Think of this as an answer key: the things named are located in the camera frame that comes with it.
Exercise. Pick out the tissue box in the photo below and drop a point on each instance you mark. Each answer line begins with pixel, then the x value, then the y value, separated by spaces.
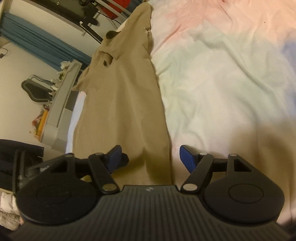
pixel 64 64

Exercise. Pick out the wavy framed mirror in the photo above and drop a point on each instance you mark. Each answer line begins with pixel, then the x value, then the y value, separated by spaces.
pixel 34 90

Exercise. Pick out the orange storage tray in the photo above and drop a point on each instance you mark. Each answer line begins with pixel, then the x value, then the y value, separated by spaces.
pixel 42 122

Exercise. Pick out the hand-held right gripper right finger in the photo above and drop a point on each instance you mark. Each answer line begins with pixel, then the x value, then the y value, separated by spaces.
pixel 187 157

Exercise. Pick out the pastel tie-dye duvet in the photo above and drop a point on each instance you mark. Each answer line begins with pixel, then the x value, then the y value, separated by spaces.
pixel 231 92

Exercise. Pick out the tan printed t-shirt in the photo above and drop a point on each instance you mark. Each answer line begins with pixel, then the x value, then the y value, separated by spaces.
pixel 122 104

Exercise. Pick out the red bag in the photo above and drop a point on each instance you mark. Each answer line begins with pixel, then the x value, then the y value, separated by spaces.
pixel 113 9

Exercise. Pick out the white quilted cloth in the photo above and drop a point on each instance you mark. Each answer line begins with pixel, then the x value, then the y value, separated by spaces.
pixel 8 208

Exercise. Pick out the narrow blue curtain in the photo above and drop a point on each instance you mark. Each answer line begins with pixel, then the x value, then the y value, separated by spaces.
pixel 34 37

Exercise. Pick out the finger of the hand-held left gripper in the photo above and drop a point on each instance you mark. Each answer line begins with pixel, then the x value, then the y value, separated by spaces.
pixel 125 160

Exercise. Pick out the dark window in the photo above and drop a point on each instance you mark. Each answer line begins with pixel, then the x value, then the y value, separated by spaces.
pixel 57 8

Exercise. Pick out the white vanity desk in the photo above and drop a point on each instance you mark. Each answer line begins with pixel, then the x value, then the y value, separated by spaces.
pixel 57 111

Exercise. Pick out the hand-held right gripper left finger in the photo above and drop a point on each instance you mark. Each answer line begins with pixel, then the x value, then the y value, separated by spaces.
pixel 114 156

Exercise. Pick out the row of cosmetic bottles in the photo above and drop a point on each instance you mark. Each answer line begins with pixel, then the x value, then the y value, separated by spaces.
pixel 54 84

